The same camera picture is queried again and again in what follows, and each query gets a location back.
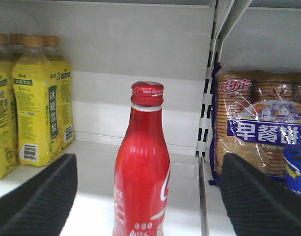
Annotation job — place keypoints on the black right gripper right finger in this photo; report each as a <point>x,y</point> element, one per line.
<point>257,205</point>

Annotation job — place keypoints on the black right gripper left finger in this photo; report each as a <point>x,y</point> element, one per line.
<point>41,205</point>

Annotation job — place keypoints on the red aluminium coke bottle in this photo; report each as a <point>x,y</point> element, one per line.
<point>142,167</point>

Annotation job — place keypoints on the yellow pear drink bottle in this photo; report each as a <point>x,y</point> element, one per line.
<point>51,50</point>
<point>8,126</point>
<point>35,86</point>

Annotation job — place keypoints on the blue round snack tin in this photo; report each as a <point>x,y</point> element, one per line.
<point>292,156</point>

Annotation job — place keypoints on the breakfast biscuit packet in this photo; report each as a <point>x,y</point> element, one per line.
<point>256,115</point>

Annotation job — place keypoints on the white store shelving unit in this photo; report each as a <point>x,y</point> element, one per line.
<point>114,44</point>

